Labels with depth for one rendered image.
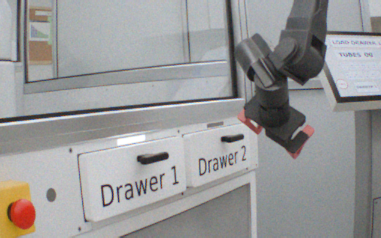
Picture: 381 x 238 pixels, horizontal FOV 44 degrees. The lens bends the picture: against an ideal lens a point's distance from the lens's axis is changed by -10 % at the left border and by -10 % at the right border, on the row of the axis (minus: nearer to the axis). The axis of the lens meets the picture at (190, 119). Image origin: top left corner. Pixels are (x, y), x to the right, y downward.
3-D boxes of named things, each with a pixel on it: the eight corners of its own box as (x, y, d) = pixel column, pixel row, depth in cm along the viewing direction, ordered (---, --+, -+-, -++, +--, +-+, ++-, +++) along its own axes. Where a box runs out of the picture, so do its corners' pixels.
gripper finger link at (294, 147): (294, 175, 95) (293, 148, 88) (266, 156, 99) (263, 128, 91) (315, 150, 97) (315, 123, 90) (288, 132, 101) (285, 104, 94)
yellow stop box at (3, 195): (40, 233, 64) (32, 181, 63) (2, 244, 57) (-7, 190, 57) (18, 227, 66) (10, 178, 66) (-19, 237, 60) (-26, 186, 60)
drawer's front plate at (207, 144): (251, 166, 130) (248, 123, 129) (193, 188, 105) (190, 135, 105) (245, 166, 131) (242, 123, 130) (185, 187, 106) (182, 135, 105)
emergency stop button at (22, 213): (41, 227, 61) (36, 197, 61) (19, 233, 58) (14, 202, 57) (26, 224, 63) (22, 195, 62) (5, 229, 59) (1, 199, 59)
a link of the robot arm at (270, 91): (262, 91, 81) (292, 78, 81) (244, 62, 85) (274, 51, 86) (265, 117, 87) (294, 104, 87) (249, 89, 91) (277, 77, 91)
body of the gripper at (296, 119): (285, 146, 90) (284, 121, 84) (243, 118, 95) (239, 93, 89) (306, 122, 92) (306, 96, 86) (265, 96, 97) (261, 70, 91)
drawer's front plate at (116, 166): (187, 190, 103) (183, 135, 102) (92, 222, 78) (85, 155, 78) (179, 190, 104) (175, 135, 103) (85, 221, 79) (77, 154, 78)
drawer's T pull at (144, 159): (169, 159, 92) (169, 151, 91) (145, 165, 85) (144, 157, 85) (153, 158, 93) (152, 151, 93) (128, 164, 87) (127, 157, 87)
